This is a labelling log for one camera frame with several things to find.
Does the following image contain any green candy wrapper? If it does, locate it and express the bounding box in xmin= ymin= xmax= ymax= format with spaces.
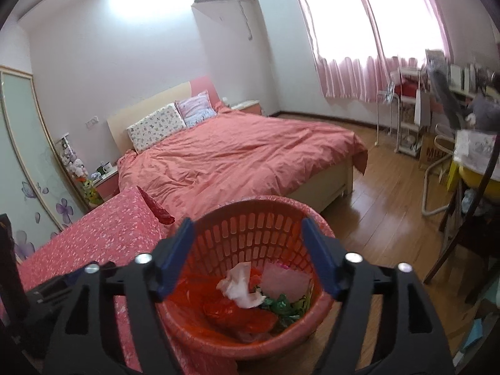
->
xmin=260 ymin=287 xmax=309 ymax=321

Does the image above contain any white tissue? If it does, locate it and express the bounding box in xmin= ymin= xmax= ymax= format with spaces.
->
xmin=217 ymin=262 xmax=266 ymax=308

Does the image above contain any yellow carton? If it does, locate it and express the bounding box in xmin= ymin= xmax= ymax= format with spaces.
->
xmin=445 ymin=160 xmax=462 ymax=192

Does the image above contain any dark wooden chair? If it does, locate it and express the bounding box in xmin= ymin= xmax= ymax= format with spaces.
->
xmin=424 ymin=180 xmax=500 ymax=305

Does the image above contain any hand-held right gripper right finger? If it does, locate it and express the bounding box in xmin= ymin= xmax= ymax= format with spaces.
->
xmin=302 ymin=216 xmax=456 ymax=375

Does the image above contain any white trolley shelf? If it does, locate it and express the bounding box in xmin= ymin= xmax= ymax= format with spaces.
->
xmin=394 ymin=66 xmax=428 ymax=155

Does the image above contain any row of books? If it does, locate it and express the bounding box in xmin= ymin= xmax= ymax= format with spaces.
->
xmin=449 ymin=62 xmax=500 ymax=90

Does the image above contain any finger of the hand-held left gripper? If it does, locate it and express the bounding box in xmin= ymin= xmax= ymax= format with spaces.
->
xmin=27 ymin=269 xmax=87 ymax=306

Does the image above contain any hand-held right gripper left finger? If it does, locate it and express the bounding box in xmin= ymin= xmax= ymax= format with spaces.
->
xmin=39 ymin=218 xmax=195 ymax=375

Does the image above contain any light blue cloth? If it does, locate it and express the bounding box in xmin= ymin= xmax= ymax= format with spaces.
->
xmin=461 ymin=189 xmax=479 ymax=213

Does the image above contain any pink curtain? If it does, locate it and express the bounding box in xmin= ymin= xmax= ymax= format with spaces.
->
xmin=285 ymin=0 xmax=454 ymax=102

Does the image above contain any dark red cloth corner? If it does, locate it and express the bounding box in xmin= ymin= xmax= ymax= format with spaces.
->
xmin=137 ymin=186 xmax=175 ymax=225

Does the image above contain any red plastic basket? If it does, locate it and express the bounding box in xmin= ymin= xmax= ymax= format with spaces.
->
xmin=156 ymin=195 xmax=338 ymax=364

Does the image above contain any orange plastic bag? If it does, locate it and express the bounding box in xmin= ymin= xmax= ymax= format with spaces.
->
xmin=203 ymin=297 xmax=280 ymax=334

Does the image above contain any cardboard box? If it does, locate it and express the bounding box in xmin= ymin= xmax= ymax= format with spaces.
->
xmin=419 ymin=133 xmax=456 ymax=170

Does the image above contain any white wire rack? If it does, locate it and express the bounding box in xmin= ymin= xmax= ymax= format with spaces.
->
xmin=376 ymin=88 xmax=401 ymax=147

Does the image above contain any cream bed frame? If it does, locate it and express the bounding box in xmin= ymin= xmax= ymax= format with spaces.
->
xmin=289 ymin=160 xmax=354 ymax=212

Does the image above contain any cream and pink headboard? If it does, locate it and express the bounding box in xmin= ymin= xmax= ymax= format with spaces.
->
xmin=106 ymin=75 xmax=219 ymax=151

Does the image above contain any grey garment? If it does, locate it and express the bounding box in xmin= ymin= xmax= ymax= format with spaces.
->
xmin=426 ymin=60 xmax=469 ymax=128

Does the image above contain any yellow basin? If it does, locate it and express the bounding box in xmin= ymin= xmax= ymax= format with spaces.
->
xmin=458 ymin=164 xmax=500 ymax=184

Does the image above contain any flower print wardrobe door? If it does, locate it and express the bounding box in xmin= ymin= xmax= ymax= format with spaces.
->
xmin=0 ymin=66 xmax=84 ymax=262

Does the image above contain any pink nightstand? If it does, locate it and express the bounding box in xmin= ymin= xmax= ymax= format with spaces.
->
xmin=230 ymin=100 xmax=262 ymax=116
xmin=92 ymin=170 xmax=120 ymax=204

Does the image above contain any white tubular frame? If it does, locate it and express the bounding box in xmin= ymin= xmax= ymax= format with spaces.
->
xmin=424 ymin=152 xmax=459 ymax=217

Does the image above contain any pink striped pillow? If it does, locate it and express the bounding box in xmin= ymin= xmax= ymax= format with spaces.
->
xmin=174 ymin=91 xmax=218 ymax=129

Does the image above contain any pale pink plastic bag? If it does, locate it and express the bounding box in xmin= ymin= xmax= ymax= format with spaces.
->
xmin=262 ymin=262 xmax=311 ymax=298

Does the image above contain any red box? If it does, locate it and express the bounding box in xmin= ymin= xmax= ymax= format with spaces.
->
xmin=398 ymin=80 xmax=420 ymax=98

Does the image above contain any pile of plush toys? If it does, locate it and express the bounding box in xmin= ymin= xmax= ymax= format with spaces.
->
xmin=57 ymin=137 xmax=100 ymax=206

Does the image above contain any white paper bag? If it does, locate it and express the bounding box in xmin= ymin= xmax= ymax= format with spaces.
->
xmin=415 ymin=90 xmax=432 ymax=126

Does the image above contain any grey stuffed toy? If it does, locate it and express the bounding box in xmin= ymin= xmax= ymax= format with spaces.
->
xmin=467 ymin=96 xmax=500 ymax=131

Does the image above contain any bed with pink duvet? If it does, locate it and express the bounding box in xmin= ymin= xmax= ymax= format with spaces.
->
xmin=117 ymin=107 xmax=368 ymax=223

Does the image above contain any white patterned pillow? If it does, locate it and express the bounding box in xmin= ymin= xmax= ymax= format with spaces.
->
xmin=126 ymin=102 xmax=187 ymax=154

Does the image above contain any white printed plastic bag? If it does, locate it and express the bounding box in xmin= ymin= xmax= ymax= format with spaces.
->
xmin=455 ymin=130 xmax=500 ymax=168

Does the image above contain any light blue paper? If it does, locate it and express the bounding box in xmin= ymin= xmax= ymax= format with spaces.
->
xmin=457 ymin=316 xmax=489 ymax=360

